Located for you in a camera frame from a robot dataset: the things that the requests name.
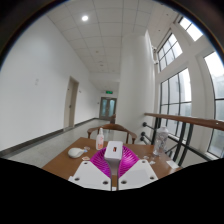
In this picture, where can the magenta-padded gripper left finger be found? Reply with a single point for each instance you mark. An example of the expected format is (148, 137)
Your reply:
(90, 176)

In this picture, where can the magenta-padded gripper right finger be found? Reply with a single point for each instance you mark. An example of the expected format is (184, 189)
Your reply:
(138, 173)

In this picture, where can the white block charger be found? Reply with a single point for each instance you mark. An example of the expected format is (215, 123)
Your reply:
(113, 151)

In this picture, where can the small flat paper card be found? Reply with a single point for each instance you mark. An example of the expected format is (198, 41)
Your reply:
(146, 157)
(152, 162)
(87, 147)
(85, 158)

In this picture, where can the white computer mouse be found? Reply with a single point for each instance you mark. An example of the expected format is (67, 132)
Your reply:
(75, 153)

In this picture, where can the sanitizer bottle with red label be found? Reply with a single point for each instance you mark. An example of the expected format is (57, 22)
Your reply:
(99, 141)

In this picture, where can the clear plastic drink bottle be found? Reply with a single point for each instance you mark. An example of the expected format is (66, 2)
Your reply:
(160, 141)

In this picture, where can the brown wooden chair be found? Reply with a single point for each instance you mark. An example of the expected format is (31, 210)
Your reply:
(113, 126)

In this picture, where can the grey glazed double door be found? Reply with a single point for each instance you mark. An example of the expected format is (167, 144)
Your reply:
(108, 108)

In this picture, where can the wooden handrail with black posts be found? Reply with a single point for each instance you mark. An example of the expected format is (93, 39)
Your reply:
(186, 120)

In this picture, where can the beige single door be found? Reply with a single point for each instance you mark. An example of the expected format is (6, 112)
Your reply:
(71, 103)

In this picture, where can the tall black-framed window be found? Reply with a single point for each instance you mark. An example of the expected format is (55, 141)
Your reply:
(175, 96)

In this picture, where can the green exit sign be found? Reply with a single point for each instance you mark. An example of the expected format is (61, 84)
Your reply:
(109, 91)

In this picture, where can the wide bright window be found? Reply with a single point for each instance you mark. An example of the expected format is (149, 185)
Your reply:
(216, 86)

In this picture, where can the small high window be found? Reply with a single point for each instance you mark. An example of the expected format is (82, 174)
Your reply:
(170, 51)

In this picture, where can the round ceiling light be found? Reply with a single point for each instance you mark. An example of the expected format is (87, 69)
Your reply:
(85, 18)

